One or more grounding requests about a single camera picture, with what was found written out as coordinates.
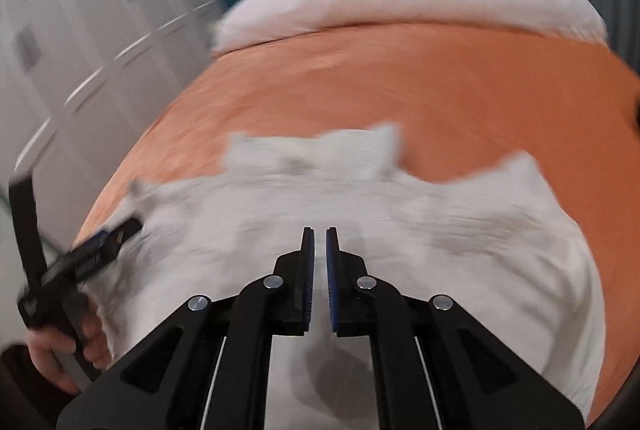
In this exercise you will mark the white quilted jacket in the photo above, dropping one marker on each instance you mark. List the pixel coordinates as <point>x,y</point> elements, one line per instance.
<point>450,235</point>

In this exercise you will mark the white wardrobe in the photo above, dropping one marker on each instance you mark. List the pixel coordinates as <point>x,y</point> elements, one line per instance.
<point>100,35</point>

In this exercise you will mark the person's left hand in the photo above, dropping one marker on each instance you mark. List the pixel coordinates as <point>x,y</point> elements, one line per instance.
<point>95,340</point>

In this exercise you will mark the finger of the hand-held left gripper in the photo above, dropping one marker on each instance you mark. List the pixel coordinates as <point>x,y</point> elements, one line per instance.
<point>107,242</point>

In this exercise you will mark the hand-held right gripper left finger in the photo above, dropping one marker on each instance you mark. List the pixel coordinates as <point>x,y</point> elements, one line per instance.
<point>309,280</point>

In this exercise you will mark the orange plush blanket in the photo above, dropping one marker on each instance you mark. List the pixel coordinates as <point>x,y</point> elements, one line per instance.
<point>400,85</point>

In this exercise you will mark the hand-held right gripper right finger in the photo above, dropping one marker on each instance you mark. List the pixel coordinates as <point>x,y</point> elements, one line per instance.
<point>331,280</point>

